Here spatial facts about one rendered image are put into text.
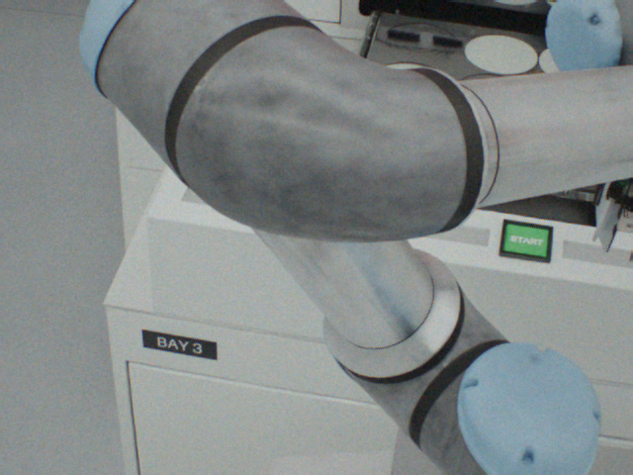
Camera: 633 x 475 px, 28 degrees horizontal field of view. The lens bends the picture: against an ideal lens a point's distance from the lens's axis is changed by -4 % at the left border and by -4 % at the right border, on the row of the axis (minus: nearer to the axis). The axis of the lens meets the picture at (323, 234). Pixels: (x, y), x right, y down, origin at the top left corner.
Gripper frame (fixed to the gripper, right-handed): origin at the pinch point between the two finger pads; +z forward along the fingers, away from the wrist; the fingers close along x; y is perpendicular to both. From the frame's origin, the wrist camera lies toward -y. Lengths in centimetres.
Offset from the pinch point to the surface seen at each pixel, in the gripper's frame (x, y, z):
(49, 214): -126, -75, 113
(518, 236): -11.3, -3.3, 7.4
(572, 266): -4.6, -1.8, 7.3
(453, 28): -35, -50, 16
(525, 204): -15.4, -26.7, 22.4
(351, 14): -51, -50, 20
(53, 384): -96, -32, 110
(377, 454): -15.5, 19.5, 22.0
